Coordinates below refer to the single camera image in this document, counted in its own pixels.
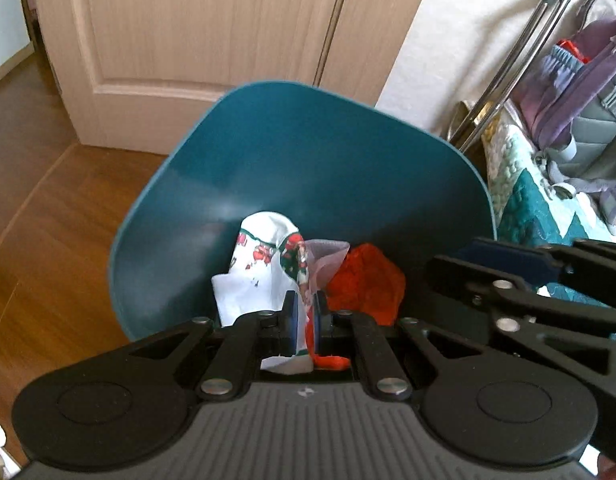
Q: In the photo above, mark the light wooden door frame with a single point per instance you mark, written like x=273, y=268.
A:
x=378, y=20

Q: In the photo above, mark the purple grey backpack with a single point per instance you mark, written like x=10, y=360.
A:
x=588, y=110

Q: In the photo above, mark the teal zigzag quilt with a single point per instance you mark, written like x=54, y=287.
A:
x=528, y=195

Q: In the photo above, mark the pink plastic bag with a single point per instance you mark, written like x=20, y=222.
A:
x=328, y=255

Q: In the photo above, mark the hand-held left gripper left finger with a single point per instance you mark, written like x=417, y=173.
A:
x=289, y=320

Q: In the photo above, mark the white green printed sock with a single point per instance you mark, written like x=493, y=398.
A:
x=258, y=280

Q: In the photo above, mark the light wooden door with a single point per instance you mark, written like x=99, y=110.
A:
x=188, y=35

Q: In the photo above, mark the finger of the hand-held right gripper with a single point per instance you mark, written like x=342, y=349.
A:
x=508, y=260
x=518, y=305

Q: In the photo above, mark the red mesh net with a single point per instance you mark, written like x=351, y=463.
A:
x=368, y=280

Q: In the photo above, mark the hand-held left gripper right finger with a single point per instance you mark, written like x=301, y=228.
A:
x=319, y=320

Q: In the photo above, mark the teal plastic bin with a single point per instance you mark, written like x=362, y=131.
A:
x=298, y=160

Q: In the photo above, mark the person's right hand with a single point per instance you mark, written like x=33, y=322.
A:
x=615, y=467

